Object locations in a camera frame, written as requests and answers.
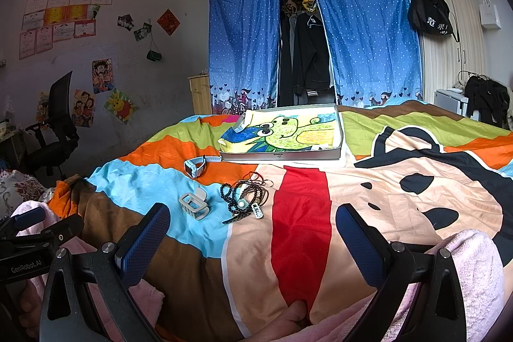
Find light blue smart watch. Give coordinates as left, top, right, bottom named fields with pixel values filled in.
left=183, top=155, right=222, bottom=179

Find dark clothes in wardrobe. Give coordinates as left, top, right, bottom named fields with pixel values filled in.
left=277, top=0, right=335, bottom=107

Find small white beaded charm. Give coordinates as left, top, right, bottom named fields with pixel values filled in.
left=251, top=203, right=264, bottom=220

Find family drawing poster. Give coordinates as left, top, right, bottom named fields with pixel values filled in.
left=71, top=89, right=96, bottom=128

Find cartoon boy poster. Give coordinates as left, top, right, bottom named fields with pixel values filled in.
left=91, top=58, right=114, bottom=95

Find red diamond wall paper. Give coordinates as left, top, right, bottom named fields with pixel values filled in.
left=157, top=10, right=180, bottom=37

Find black clothes on rack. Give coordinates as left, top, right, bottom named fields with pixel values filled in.
left=458, top=70, right=512, bottom=131

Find black hanging tote bag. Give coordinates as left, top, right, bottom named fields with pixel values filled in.
left=408, top=0, right=460, bottom=43

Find wooden cabinet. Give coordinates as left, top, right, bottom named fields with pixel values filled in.
left=189, top=75, right=212, bottom=114

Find white box by wall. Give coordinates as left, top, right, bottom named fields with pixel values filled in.
left=434, top=88, right=469, bottom=116

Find person's hand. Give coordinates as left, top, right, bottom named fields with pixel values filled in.
left=244, top=300, right=308, bottom=342

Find small green hanging pouch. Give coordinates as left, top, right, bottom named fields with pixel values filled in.
left=146, top=34, right=163, bottom=63

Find photos on wall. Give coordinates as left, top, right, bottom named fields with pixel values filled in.
left=116, top=14, right=152, bottom=41

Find pink towel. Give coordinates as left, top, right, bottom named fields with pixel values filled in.
left=274, top=229, right=504, bottom=341

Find white hanging paper bag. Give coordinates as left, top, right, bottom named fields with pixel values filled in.
left=479, top=0, right=502, bottom=29

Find blue dotted wardrobe curtain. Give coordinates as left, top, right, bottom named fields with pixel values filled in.
left=209, top=0, right=424, bottom=114

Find white tray with frog picture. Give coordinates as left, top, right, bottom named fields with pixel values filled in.
left=218, top=104, right=343, bottom=162

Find certificates on wall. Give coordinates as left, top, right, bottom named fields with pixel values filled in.
left=18, top=0, right=113, bottom=60

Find black office chair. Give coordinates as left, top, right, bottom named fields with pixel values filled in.
left=23, top=71, right=79, bottom=172

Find colourful cartoon bed sheet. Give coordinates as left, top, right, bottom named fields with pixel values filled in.
left=50, top=101, right=512, bottom=341

